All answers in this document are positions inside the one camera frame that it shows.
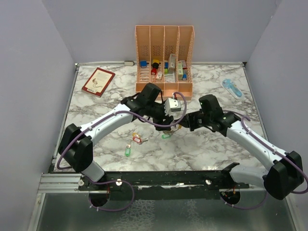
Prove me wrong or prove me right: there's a red cover paperback book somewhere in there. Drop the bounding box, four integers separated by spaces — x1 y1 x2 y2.
82 67 115 97

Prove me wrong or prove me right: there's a yellow tag key lower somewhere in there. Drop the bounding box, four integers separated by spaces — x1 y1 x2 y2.
132 132 141 139

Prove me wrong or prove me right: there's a blue packaged item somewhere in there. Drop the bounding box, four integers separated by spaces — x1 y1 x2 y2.
221 79 244 100

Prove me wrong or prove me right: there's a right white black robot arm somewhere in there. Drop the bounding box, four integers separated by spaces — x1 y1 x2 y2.
178 94 308 200

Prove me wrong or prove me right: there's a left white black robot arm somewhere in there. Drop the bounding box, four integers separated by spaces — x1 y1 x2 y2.
58 83 173 190

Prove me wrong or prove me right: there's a white adapter at wall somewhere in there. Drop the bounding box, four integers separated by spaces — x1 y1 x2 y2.
124 61 135 66

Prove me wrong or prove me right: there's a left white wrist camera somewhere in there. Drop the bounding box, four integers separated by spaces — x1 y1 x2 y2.
164 98 181 115

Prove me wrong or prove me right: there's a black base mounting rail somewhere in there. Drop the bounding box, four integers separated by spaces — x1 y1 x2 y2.
69 164 249 201

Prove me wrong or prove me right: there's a red tag key lower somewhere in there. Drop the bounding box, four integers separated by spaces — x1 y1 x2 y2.
132 137 148 145

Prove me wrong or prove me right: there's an aluminium frame rail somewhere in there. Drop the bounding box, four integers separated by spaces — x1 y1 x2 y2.
38 169 265 193

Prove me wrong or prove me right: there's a red black bottle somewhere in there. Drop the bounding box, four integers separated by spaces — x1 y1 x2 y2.
151 62 159 76

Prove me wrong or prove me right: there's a peach plastic desk organizer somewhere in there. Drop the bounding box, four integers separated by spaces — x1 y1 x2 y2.
135 26 194 100

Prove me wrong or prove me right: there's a metal coil keyring yellow handle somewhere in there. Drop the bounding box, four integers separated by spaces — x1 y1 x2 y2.
163 124 182 136

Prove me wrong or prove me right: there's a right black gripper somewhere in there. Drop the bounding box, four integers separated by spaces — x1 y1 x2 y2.
175 109 212 131

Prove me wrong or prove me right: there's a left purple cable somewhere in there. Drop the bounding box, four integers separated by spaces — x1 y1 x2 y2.
56 91 187 212

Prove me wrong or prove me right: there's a grey green box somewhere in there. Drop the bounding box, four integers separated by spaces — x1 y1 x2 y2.
167 53 176 74

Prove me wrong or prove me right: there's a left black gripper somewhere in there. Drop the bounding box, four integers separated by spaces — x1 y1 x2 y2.
145 101 174 131

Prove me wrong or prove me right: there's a green tag key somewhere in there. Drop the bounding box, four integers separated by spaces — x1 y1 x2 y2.
162 134 171 139
125 144 131 157

